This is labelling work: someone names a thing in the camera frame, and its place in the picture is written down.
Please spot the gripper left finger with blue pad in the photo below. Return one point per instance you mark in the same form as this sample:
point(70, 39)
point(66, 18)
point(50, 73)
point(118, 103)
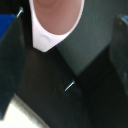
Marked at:
point(11, 63)

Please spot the gripper right finger with blue pad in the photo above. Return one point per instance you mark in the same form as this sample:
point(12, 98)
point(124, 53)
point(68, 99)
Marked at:
point(120, 56)

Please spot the pink plastic cup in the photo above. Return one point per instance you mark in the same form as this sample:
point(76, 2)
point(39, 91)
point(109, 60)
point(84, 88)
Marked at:
point(56, 20)

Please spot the brown drawer cabinet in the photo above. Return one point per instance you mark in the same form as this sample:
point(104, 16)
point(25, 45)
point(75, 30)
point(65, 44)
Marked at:
point(93, 43)

